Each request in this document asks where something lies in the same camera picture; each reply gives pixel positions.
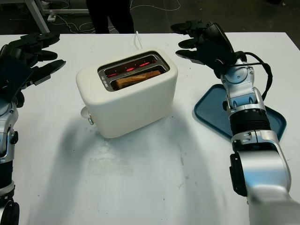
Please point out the blue plastic tray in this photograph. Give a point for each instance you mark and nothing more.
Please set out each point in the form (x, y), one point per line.
(211, 110)

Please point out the white metal frame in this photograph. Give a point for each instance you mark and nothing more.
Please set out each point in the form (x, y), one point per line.
(38, 16)

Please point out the white power strip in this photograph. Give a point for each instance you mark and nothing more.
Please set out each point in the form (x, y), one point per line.
(52, 18)

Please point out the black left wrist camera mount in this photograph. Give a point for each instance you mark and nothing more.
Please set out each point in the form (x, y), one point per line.
(11, 77)

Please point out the white two-slot toaster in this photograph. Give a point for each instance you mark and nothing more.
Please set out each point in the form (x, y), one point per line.
(140, 98)

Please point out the white toaster lever knob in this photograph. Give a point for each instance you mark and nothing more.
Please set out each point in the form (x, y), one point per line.
(84, 113)

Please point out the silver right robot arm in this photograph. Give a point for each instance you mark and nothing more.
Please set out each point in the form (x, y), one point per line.
(257, 164)

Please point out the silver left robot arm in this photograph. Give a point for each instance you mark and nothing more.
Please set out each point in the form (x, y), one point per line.
(5, 131)

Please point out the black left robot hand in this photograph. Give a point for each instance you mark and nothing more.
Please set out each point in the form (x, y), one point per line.
(35, 58)

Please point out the person in black trousers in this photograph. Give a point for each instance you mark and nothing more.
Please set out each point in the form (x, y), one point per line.
(103, 16)

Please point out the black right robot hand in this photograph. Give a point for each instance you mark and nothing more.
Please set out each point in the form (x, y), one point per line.
(215, 47)

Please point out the browned toast slice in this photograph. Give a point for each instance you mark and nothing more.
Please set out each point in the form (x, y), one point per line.
(133, 79)

